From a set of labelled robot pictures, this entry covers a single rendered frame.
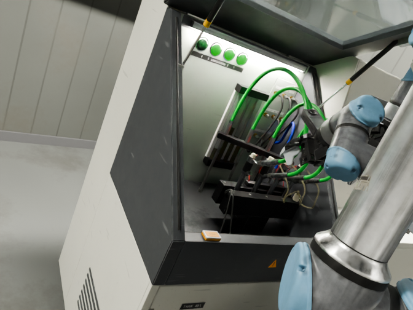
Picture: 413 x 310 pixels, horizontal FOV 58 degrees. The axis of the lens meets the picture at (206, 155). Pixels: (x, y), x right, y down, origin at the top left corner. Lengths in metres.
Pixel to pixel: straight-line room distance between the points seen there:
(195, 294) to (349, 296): 0.70
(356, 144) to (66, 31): 2.51
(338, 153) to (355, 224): 0.31
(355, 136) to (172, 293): 0.66
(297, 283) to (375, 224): 0.13
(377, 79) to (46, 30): 2.24
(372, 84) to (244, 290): 0.94
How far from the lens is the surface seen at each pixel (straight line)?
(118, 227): 1.34
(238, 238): 1.13
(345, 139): 0.85
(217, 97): 1.46
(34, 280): 2.13
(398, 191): 0.53
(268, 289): 1.36
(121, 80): 1.58
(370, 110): 0.89
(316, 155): 1.02
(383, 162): 0.54
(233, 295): 1.28
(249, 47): 1.42
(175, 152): 1.05
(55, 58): 3.07
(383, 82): 1.69
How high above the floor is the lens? 1.51
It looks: 20 degrees down
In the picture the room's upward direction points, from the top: 24 degrees clockwise
